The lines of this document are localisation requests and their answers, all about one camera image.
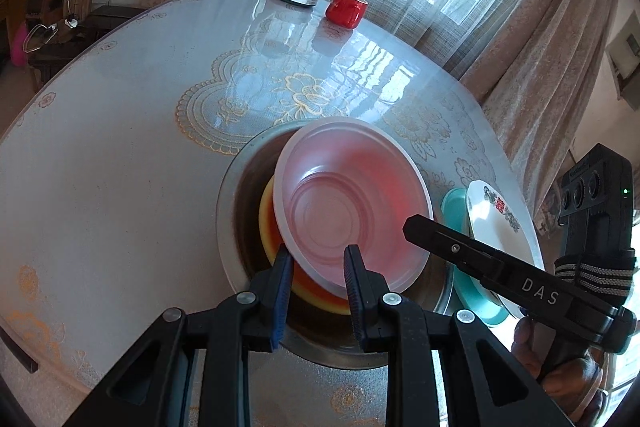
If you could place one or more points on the stainless steel bowl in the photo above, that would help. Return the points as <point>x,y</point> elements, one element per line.
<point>245,187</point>

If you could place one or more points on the white air conditioner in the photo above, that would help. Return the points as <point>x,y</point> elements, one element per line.
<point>625,67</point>

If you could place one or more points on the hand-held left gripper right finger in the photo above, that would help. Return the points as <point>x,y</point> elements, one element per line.
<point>352,292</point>

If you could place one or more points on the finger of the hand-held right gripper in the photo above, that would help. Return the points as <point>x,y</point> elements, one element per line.
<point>440,242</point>

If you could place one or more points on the teal plate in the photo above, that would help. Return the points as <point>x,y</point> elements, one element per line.
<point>456,212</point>

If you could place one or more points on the person's right hand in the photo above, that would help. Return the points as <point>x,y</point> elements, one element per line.
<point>570,384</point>

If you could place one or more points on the yellow plastic bowl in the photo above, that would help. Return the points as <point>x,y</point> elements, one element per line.
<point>267,227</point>

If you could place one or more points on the red plastic bowl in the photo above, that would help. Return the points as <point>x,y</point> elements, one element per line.
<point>350,187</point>

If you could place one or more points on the pink plastic item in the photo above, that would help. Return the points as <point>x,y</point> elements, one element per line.
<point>21,44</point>

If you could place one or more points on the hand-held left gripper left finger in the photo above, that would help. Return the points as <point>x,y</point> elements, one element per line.
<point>282,292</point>

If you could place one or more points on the wooden shelf cabinet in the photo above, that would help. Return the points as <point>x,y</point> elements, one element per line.
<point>15,7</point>

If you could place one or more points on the lace patterned tablecloth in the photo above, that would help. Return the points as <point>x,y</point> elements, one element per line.
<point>125,157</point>

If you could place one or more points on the white plate with red characters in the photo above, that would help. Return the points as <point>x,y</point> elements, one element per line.
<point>487,212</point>

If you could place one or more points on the red cup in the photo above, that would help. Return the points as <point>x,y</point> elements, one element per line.
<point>345,9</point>

